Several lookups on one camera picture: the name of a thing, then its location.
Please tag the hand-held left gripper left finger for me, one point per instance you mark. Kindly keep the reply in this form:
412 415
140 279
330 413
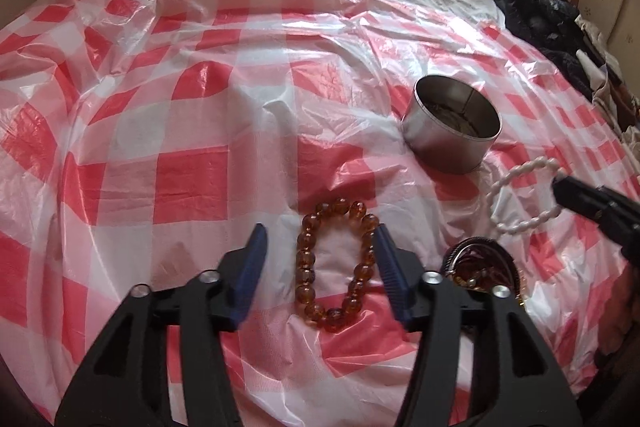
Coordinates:
250 267

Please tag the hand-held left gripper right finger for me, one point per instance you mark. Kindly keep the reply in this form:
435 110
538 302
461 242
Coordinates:
392 272

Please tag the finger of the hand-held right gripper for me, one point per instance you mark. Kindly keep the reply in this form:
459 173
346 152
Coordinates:
580 197

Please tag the dark bead jewelry bundle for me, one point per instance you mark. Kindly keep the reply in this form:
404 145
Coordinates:
480 264

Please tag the round metal tin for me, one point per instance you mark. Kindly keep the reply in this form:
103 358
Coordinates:
445 142

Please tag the red white checkered plastic sheet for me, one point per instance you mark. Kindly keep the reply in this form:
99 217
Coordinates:
200 132

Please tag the pile of dark clothes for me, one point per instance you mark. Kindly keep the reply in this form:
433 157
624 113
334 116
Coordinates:
550 22

